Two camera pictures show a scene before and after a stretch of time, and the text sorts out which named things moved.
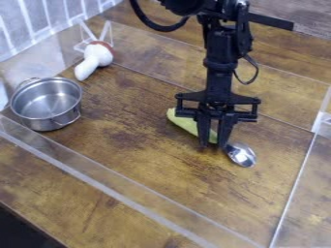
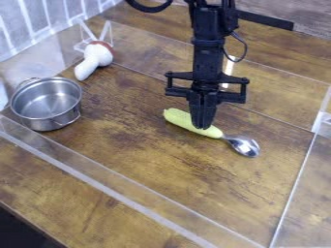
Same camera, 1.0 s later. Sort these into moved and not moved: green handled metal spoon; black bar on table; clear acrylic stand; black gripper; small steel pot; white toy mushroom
Moved: black gripper; green handled metal spoon
Not moved: white toy mushroom; clear acrylic stand; small steel pot; black bar on table
